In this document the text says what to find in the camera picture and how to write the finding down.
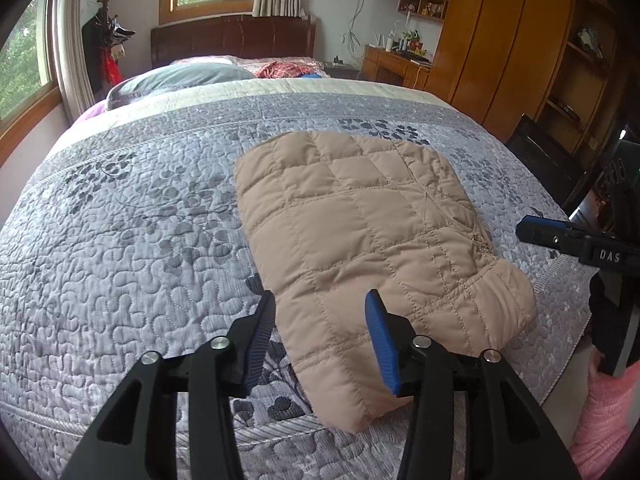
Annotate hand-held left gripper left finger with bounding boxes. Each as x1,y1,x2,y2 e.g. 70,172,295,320
60,290,277,480

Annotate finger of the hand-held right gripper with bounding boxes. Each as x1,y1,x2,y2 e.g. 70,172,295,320
516,215,583,256

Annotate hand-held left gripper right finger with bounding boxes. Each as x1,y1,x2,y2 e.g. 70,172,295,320
365,289,583,480

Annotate tan quilted jacket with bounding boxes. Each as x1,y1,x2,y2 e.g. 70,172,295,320
234,130,538,435

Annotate coat rack with clothes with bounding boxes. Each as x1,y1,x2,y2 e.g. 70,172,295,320
81,0,137,101

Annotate black chair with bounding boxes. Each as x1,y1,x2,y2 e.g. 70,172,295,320
505,114,593,211

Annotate grey leaf-print quilted bedspread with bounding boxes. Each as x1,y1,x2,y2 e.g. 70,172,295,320
0,79,608,480

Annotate wooden wardrobe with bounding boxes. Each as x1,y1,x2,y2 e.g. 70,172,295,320
382,0,640,163

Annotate wooden desk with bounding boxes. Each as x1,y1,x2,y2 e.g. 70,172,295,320
361,45,433,92

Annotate red plaid cloth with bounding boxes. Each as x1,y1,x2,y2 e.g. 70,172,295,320
255,59,326,80

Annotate grey pillow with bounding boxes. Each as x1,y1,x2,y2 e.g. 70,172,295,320
106,64,256,110

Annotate purple bed sheet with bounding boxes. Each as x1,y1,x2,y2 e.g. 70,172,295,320
70,100,113,126

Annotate dark wooden headboard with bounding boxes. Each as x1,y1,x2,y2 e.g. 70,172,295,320
151,15,317,68

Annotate large wood-framed window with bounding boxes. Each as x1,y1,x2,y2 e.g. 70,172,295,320
0,0,63,166

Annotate wooden wall shelf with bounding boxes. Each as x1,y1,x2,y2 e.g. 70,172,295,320
397,0,453,22

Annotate white hanging cables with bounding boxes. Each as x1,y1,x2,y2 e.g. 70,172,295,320
341,0,373,61

